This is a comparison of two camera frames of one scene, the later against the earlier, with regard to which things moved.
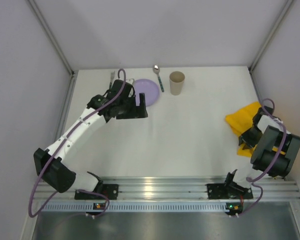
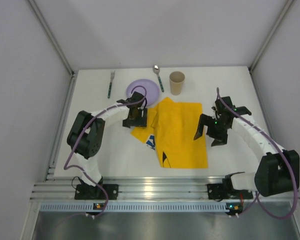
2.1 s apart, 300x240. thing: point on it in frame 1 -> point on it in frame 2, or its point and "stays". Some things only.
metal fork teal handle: [112, 77] stays
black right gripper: [245, 139] -> [213, 129]
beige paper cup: [176, 80] stays
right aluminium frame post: [271, 35] stays
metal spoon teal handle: [156, 69] stays
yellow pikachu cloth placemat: [241, 121] -> [176, 130]
